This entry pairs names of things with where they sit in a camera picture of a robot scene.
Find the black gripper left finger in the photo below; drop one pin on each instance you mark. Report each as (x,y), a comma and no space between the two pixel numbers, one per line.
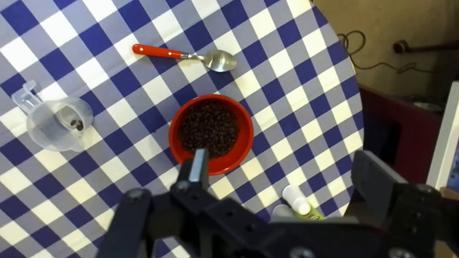
(198,166)

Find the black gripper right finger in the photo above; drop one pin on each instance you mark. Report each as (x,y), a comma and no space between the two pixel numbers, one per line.
(378,183)

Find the few coffee beans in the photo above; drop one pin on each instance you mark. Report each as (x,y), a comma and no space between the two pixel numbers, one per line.
(75,124)

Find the clear plastic measuring cup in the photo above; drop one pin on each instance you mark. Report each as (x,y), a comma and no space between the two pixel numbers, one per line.
(48,129)

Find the red bowl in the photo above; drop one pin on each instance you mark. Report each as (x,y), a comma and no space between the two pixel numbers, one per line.
(241,143)

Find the coffee bean pile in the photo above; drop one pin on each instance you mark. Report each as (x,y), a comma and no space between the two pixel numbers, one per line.
(210,126)

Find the dark red cabinet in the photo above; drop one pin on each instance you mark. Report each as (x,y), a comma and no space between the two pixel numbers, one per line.
(396,133)

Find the white framed board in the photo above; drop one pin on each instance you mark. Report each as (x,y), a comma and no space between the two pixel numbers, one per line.
(445,143)

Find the small white shaker bottle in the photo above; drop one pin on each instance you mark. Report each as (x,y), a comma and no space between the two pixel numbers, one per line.
(296,197)

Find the blue white checkered tablecloth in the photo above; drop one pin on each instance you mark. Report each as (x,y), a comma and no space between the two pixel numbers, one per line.
(119,109)

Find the black rod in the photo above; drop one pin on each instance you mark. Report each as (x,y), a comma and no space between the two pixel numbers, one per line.
(425,45)

